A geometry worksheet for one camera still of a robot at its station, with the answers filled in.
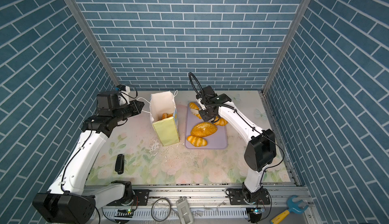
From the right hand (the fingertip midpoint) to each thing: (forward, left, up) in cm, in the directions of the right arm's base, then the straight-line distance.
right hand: (205, 112), depth 86 cm
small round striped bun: (+3, +26, -10) cm, 28 cm away
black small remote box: (-28, +45, -14) cm, 54 cm away
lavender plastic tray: (-6, -9, -21) cm, 24 cm away
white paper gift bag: (-13, +19, +1) cm, 23 cm away
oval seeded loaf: (-3, +1, -13) cm, 14 cm away
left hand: (-6, +30, +13) cm, 33 cm away
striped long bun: (-11, +4, -14) cm, 18 cm away
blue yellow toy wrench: (-40, -45, -17) cm, 62 cm away
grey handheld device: (-46, +6, -16) cm, 49 cm away
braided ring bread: (-12, -9, +9) cm, 17 cm away
